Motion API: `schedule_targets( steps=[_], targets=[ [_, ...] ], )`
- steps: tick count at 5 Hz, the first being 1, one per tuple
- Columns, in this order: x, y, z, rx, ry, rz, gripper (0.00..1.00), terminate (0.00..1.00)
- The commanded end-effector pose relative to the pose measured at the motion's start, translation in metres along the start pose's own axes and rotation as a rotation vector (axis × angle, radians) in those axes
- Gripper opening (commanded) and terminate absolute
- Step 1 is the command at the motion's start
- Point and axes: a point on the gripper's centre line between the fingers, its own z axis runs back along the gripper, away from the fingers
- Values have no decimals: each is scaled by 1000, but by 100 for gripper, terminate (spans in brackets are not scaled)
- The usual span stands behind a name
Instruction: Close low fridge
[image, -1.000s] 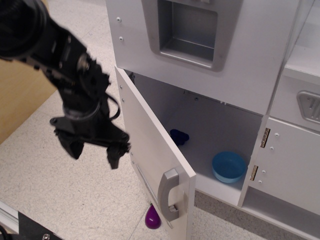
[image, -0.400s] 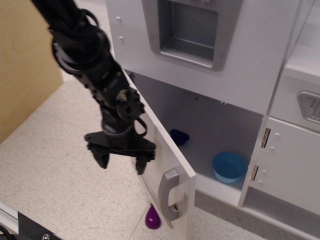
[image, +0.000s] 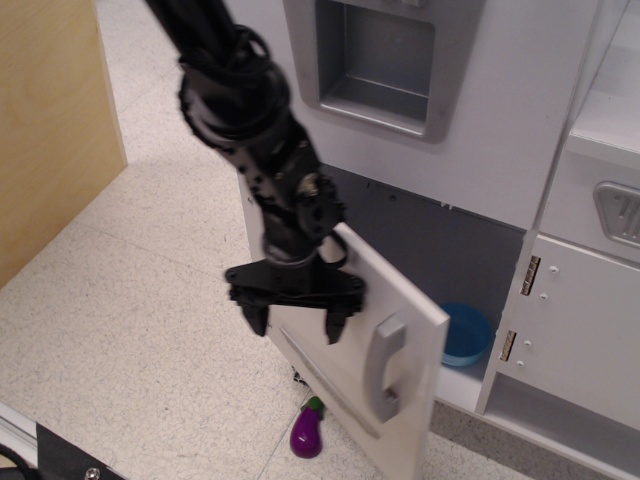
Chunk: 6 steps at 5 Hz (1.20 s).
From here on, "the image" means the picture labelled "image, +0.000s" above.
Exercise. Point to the aluminium frame rail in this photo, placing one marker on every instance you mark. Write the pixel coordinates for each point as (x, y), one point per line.
(298, 378)

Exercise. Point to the brass hinge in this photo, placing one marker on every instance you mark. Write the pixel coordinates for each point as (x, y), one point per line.
(530, 275)
(508, 345)

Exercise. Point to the grey fridge door handle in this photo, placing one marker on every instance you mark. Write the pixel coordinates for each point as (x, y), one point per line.
(388, 339)

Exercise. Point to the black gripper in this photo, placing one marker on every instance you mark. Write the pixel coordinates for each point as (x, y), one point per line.
(257, 286)

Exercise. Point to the upper brass hinge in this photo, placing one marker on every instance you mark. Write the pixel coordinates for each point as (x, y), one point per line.
(530, 275)

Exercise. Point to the lower brass hinge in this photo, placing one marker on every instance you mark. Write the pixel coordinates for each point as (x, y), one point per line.
(508, 345)

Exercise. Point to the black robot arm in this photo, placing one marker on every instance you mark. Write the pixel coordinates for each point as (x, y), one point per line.
(236, 100)

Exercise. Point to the white side cabinet door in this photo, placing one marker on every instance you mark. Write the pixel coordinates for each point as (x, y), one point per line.
(577, 332)

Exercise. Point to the purple toy eggplant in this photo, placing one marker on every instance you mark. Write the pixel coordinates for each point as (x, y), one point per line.
(305, 438)

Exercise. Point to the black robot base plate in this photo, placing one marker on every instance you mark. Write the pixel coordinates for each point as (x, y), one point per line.
(46, 455)

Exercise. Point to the grey ice dispenser recess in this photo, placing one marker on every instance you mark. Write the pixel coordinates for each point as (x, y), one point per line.
(395, 64)

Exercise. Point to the light blue plastic bowl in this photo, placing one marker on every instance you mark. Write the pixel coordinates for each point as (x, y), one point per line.
(469, 335)

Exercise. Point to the light wooden board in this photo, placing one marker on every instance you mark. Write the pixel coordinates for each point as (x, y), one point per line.
(61, 143)

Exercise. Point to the white toy fridge cabinet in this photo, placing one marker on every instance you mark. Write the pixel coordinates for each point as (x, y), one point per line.
(469, 201)

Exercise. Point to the white low fridge door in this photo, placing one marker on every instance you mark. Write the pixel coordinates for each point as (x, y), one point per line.
(335, 372)

